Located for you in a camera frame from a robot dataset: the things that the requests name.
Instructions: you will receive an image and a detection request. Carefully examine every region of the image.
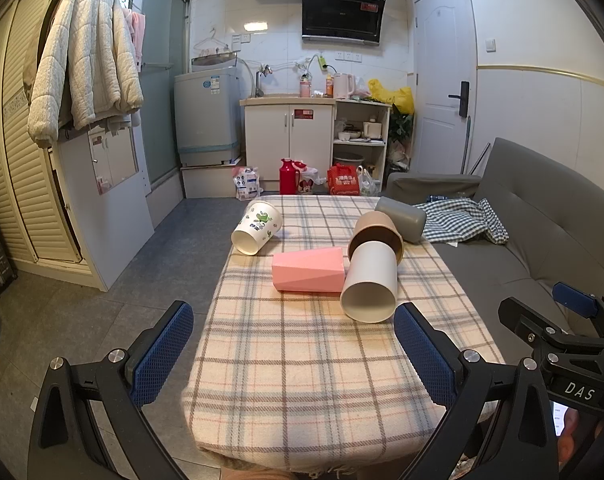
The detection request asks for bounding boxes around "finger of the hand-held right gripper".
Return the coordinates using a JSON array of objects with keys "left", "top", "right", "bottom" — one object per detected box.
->
[
  {"left": 498, "top": 296, "right": 604, "bottom": 361},
  {"left": 553, "top": 282, "right": 604, "bottom": 335}
]

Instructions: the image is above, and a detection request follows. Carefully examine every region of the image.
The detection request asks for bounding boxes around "frosted glass sliding door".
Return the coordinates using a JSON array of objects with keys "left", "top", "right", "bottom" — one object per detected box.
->
[{"left": 141, "top": 0, "right": 193, "bottom": 196}]

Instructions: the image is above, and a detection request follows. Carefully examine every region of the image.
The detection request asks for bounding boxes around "green plant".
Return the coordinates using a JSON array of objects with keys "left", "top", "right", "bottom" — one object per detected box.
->
[{"left": 389, "top": 110, "right": 413, "bottom": 151}]

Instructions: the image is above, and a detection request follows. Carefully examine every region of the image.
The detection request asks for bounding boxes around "plaid tablecloth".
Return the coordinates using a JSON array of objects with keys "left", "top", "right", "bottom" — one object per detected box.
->
[{"left": 181, "top": 195, "right": 507, "bottom": 473}]

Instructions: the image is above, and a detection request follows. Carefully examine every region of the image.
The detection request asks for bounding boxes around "white quilted jacket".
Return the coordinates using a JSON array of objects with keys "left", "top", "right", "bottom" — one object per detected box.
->
[{"left": 27, "top": 0, "right": 145, "bottom": 148}]

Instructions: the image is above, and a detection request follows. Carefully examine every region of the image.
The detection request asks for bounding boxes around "grey sofa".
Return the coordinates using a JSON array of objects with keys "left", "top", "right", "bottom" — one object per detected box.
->
[{"left": 384, "top": 137, "right": 604, "bottom": 361}]

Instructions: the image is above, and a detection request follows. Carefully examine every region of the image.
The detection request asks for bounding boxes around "yellow plastic bag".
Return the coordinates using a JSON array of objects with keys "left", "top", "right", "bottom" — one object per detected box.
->
[{"left": 368, "top": 78, "right": 415, "bottom": 115}]

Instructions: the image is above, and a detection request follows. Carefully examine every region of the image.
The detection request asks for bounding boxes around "red cartoon bag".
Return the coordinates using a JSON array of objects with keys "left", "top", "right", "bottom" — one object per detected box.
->
[{"left": 298, "top": 170, "right": 329, "bottom": 195}]

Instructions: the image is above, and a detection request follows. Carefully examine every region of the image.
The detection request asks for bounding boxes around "mop handle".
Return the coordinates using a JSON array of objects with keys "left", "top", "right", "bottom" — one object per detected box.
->
[{"left": 460, "top": 115, "right": 471, "bottom": 173}]

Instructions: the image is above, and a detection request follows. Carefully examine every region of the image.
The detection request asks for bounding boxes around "blue and white package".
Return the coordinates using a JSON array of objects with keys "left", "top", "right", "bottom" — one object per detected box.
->
[{"left": 232, "top": 166, "right": 263, "bottom": 202}]

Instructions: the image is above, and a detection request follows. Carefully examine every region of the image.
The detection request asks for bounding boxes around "red thermos jug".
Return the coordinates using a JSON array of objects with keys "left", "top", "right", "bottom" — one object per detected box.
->
[{"left": 279, "top": 158, "right": 307, "bottom": 196}]

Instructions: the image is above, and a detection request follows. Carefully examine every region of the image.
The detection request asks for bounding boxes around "brown cup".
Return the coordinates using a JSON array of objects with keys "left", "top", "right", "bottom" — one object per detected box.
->
[{"left": 348, "top": 211, "right": 404, "bottom": 266}]

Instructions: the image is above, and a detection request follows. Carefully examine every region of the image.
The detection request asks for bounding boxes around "white open shelf unit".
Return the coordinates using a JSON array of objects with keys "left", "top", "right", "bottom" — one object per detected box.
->
[{"left": 332, "top": 100, "right": 393, "bottom": 193}]

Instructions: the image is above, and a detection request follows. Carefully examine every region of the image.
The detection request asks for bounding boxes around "white washing machine platform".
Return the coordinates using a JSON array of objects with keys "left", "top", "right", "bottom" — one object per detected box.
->
[{"left": 181, "top": 161, "right": 247, "bottom": 200}]

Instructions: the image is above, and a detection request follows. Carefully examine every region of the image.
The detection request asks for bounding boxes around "white electric kettle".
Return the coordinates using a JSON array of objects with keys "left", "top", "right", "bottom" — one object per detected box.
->
[{"left": 333, "top": 73, "right": 356, "bottom": 100}]

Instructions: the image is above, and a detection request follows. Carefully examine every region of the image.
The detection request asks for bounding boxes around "pink faceted cup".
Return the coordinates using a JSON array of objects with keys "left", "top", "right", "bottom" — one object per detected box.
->
[{"left": 272, "top": 247, "right": 346, "bottom": 294}]

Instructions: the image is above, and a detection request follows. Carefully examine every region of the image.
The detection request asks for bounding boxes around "white door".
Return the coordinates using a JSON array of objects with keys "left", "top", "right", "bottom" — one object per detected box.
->
[{"left": 413, "top": 0, "right": 478, "bottom": 176}]

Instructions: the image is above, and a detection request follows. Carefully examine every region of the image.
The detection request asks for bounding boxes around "white cup with green print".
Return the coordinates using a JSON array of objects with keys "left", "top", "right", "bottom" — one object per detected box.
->
[{"left": 231, "top": 200, "right": 283, "bottom": 257}]

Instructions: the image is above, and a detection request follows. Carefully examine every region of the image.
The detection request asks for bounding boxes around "grey washing machine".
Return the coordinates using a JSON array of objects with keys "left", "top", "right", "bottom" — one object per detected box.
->
[{"left": 174, "top": 57, "right": 241, "bottom": 167}]

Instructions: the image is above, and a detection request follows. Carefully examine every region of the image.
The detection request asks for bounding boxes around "white plastic bag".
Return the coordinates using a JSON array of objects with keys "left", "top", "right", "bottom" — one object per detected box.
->
[{"left": 357, "top": 166, "right": 383, "bottom": 197}]

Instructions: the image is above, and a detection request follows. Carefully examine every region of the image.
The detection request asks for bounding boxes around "white sink cabinet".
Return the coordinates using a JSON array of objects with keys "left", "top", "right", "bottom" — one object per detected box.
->
[{"left": 240, "top": 95, "right": 337, "bottom": 195}]

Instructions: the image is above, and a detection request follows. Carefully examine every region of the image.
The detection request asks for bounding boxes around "chrome faucet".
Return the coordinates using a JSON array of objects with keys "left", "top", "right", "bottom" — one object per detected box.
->
[{"left": 255, "top": 64, "right": 273, "bottom": 97}]

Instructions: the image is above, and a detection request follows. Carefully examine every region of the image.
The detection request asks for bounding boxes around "black range hood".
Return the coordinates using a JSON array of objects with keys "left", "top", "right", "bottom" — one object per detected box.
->
[{"left": 300, "top": 0, "right": 387, "bottom": 47}]

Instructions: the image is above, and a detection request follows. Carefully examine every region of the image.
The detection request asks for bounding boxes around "cream louvered wardrobe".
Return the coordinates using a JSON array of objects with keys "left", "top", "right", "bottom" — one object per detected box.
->
[{"left": 0, "top": 0, "right": 90, "bottom": 266}]

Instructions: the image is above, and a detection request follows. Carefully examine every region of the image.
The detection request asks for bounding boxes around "black door handle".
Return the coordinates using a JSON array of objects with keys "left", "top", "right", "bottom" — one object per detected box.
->
[{"left": 448, "top": 81, "right": 470, "bottom": 117}]

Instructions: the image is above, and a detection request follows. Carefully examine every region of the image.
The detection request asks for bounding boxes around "pink hanging garment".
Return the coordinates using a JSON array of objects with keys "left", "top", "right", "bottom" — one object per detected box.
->
[{"left": 124, "top": 7, "right": 147, "bottom": 63}]

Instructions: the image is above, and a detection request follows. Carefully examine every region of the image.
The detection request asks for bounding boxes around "red gift bag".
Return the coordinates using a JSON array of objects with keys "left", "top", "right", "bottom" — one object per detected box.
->
[{"left": 328, "top": 162, "right": 361, "bottom": 197}]

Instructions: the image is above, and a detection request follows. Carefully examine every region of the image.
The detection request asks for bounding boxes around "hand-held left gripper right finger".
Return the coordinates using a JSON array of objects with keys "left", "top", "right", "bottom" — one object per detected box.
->
[{"left": 393, "top": 302, "right": 560, "bottom": 480}]

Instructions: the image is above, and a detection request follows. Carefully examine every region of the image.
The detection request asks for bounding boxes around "plain white cup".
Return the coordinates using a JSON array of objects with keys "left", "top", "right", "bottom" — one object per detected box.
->
[{"left": 340, "top": 241, "right": 399, "bottom": 323}]

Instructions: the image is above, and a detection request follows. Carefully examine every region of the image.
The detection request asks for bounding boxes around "wire clothes hanger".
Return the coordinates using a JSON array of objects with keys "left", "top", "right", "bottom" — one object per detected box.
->
[{"left": 193, "top": 30, "right": 233, "bottom": 58}]

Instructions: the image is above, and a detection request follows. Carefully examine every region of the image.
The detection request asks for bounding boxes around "grey cup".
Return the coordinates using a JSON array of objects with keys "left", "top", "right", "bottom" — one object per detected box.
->
[{"left": 374, "top": 196, "right": 427, "bottom": 244}]

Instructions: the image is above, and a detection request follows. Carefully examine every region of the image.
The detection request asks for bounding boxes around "white cabinet panel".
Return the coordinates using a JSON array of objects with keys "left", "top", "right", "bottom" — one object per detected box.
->
[{"left": 49, "top": 125, "right": 155, "bottom": 291}]

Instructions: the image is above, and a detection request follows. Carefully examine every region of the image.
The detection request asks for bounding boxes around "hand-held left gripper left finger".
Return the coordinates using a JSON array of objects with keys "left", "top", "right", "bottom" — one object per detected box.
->
[{"left": 27, "top": 300, "right": 195, "bottom": 480}]

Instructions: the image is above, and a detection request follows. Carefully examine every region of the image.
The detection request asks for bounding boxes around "blue checked cloth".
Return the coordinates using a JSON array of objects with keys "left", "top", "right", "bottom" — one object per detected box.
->
[{"left": 414, "top": 196, "right": 509, "bottom": 246}]

